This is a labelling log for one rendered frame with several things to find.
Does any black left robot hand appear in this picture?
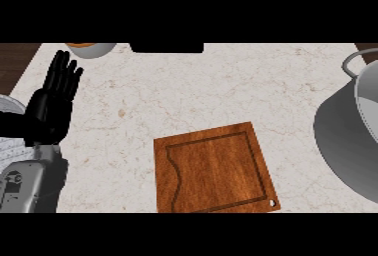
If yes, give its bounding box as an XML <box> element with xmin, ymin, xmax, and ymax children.
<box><xmin>0</xmin><ymin>49</ymin><xmax>85</xmax><ymax>148</ymax></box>

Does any brown wooden cutting board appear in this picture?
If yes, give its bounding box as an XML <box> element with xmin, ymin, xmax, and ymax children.
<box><xmin>152</xmin><ymin>121</ymin><xmax>282</xmax><ymax>214</ymax></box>

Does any grey metal pot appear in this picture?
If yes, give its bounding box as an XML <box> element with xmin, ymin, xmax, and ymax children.
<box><xmin>313</xmin><ymin>47</ymin><xmax>378</xmax><ymax>204</ymax></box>

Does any white round plate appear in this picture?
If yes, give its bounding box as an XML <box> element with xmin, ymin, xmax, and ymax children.
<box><xmin>0</xmin><ymin>94</ymin><xmax>28</xmax><ymax>115</ymax></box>

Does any grey cup with orange content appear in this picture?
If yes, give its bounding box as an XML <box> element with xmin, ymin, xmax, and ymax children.
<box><xmin>64</xmin><ymin>43</ymin><xmax>118</xmax><ymax>60</ymax></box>

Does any black appliance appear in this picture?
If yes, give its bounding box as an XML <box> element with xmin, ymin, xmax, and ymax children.
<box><xmin>128</xmin><ymin>43</ymin><xmax>205</xmax><ymax>54</ymax></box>

